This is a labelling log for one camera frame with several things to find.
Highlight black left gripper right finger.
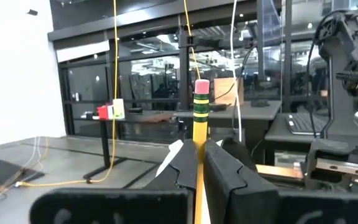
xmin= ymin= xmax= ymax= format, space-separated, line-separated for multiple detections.
xmin=203 ymin=139 xmax=358 ymax=224

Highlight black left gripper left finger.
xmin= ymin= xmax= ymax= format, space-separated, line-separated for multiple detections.
xmin=29 ymin=139 xmax=198 ymax=224

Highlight yellow pencil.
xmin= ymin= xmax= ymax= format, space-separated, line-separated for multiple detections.
xmin=192 ymin=79 xmax=213 ymax=224

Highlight black side table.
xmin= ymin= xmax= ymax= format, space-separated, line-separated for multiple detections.
xmin=73 ymin=108 xmax=173 ymax=181

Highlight grey laptop desk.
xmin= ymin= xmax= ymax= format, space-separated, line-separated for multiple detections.
xmin=264 ymin=112 xmax=326 ymax=166

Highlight grey monitor desk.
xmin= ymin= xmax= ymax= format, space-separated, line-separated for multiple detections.
xmin=172 ymin=100 xmax=282 ymax=166

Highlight black laptop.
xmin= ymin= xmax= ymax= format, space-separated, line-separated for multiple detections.
xmin=284 ymin=112 xmax=328 ymax=136

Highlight black power adapter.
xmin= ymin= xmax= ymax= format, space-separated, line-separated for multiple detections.
xmin=249 ymin=98 xmax=270 ymax=108

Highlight white and green box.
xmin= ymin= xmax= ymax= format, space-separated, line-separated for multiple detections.
xmin=112 ymin=98 xmax=126 ymax=120

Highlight black floor mat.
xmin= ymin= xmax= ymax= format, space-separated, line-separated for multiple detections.
xmin=0 ymin=159 xmax=45 ymax=187

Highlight brown cardboard box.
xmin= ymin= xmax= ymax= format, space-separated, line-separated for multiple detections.
xmin=213 ymin=77 xmax=245 ymax=106

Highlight computer monitor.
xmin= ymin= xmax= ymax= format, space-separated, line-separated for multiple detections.
xmin=255 ymin=0 xmax=291 ymax=82

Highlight yellow cable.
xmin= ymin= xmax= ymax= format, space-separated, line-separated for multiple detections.
xmin=183 ymin=0 xmax=202 ymax=81
xmin=16 ymin=0 xmax=119 ymax=189

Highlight white cable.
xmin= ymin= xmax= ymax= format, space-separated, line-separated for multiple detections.
xmin=229 ymin=0 xmax=244 ymax=142

